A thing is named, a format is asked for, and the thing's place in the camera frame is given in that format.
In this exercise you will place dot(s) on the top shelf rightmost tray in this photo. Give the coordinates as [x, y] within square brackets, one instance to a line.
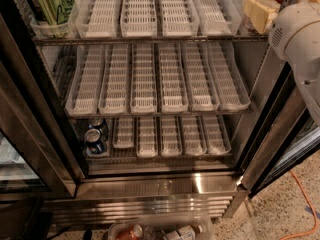
[238, 22]

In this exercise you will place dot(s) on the blue can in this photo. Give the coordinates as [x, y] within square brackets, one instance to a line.
[101, 125]
[94, 142]

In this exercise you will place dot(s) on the bottom shelf leftmost tray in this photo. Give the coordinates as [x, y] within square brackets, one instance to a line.
[105, 154]

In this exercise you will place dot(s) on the fridge glass door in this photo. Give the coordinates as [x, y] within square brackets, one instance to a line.
[292, 137]

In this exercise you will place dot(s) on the shelf tray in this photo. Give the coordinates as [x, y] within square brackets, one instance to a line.
[238, 22]
[193, 137]
[98, 18]
[216, 135]
[123, 136]
[217, 17]
[173, 91]
[146, 137]
[143, 83]
[138, 18]
[50, 27]
[178, 18]
[114, 89]
[85, 88]
[170, 137]
[202, 92]
[105, 154]
[227, 78]

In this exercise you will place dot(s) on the blue can rear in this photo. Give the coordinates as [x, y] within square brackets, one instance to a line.
[101, 125]

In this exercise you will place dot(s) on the green drink can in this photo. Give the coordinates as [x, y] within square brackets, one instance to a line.
[53, 4]

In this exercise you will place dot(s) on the red can in bin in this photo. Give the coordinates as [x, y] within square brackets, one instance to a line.
[133, 232]

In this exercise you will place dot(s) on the clear plastic bin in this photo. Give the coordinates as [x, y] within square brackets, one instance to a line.
[156, 226]

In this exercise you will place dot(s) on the top shelf leftmost tray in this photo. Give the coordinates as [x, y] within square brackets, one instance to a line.
[50, 27]

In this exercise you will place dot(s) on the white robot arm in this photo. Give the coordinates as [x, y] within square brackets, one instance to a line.
[307, 79]

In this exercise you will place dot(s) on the stainless steel fridge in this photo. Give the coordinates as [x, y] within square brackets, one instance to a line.
[157, 110]

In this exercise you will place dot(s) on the blue can front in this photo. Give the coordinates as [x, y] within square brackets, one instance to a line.
[94, 142]

